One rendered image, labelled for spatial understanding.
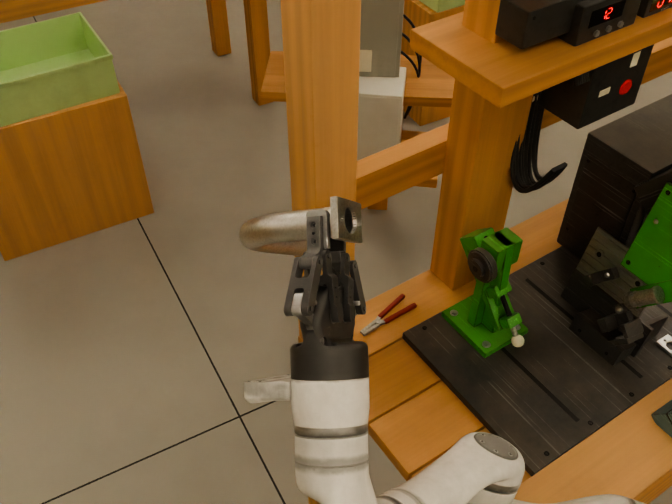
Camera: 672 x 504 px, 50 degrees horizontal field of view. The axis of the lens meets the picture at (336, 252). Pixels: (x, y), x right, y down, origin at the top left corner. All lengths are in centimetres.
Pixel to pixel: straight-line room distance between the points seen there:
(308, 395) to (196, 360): 212
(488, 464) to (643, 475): 69
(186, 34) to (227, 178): 148
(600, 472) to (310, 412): 95
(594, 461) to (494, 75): 77
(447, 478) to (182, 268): 237
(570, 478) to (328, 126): 82
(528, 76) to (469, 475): 70
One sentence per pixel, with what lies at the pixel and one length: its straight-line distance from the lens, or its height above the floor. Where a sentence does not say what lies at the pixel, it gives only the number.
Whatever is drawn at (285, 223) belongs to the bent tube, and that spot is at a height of 171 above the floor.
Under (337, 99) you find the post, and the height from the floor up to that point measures 154.
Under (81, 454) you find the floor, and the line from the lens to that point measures 266.
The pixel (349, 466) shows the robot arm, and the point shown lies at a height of 158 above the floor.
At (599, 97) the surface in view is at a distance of 153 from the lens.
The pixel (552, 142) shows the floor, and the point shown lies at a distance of 389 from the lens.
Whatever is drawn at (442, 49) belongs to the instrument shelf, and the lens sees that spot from 135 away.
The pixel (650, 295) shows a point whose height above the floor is 109.
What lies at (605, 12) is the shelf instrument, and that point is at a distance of 143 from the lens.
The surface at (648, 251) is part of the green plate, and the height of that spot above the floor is 113.
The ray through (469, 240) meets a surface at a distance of 155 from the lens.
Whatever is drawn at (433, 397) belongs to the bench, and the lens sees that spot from 159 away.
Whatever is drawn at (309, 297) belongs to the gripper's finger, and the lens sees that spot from 64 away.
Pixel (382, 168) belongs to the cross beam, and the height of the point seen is 127.
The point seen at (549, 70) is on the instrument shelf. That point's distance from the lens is 133.
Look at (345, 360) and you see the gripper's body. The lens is 67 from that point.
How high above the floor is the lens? 218
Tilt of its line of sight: 44 degrees down
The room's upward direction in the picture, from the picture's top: straight up
